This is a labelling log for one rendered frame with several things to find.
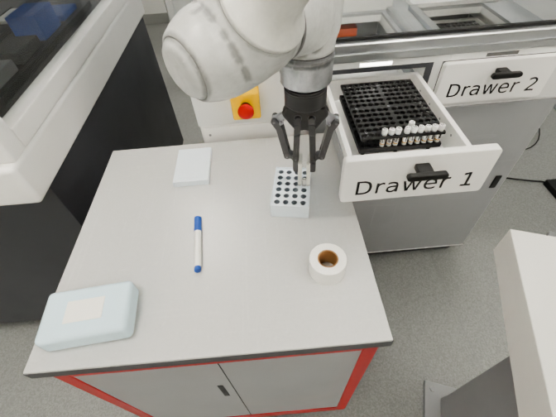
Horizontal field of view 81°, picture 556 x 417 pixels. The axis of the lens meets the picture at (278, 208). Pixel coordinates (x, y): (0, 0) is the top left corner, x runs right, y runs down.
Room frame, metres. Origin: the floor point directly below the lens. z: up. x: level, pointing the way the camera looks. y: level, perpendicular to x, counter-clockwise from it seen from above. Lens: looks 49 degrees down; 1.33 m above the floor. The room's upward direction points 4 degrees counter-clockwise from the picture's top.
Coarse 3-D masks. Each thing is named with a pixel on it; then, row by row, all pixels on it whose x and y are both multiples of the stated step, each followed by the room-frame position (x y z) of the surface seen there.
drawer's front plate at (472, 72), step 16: (448, 64) 0.77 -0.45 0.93; (464, 64) 0.77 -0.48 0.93; (480, 64) 0.77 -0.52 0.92; (496, 64) 0.77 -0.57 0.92; (512, 64) 0.77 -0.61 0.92; (528, 64) 0.77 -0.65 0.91; (544, 64) 0.77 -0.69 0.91; (448, 80) 0.77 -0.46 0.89; (464, 80) 0.77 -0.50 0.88; (480, 80) 0.77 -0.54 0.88; (496, 80) 0.77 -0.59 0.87; (512, 80) 0.77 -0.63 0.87; (528, 80) 0.77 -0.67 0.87; (544, 80) 0.77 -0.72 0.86; (464, 96) 0.77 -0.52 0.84; (480, 96) 0.77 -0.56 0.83; (496, 96) 0.77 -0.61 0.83; (512, 96) 0.77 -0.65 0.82; (528, 96) 0.77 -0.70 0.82
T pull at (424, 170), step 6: (420, 168) 0.43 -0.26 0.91; (426, 168) 0.43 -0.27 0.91; (432, 168) 0.43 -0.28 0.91; (408, 174) 0.42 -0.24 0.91; (414, 174) 0.41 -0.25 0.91; (420, 174) 0.41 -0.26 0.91; (426, 174) 0.41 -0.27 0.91; (432, 174) 0.41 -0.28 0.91; (438, 174) 0.41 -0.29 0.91; (444, 174) 0.41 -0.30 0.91; (408, 180) 0.41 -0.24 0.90; (414, 180) 0.41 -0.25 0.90; (420, 180) 0.41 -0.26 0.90
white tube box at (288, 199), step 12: (276, 168) 0.58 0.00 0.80; (288, 168) 0.58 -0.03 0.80; (276, 180) 0.54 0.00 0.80; (288, 180) 0.54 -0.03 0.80; (276, 192) 0.51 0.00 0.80; (288, 192) 0.50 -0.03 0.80; (300, 192) 0.50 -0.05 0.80; (276, 204) 0.47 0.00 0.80; (288, 204) 0.47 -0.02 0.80; (300, 204) 0.46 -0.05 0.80; (276, 216) 0.46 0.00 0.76; (288, 216) 0.46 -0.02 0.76; (300, 216) 0.46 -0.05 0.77
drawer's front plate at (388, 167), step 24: (360, 168) 0.44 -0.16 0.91; (384, 168) 0.44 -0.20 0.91; (408, 168) 0.44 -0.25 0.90; (456, 168) 0.44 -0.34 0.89; (480, 168) 0.44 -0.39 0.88; (360, 192) 0.44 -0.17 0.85; (384, 192) 0.44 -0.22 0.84; (408, 192) 0.44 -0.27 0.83; (432, 192) 0.44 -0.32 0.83; (456, 192) 0.44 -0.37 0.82
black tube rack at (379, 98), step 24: (360, 96) 0.70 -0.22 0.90; (384, 96) 0.69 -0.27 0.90; (408, 96) 0.69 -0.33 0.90; (360, 120) 0.61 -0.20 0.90; (384, 120) 0.64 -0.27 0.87; (408, 120) 0.59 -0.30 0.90; (360, 144) 0.56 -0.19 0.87; (384, 144) 0.55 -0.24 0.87; (408, 144) 0.55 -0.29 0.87; (432, 144) 0.54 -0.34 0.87
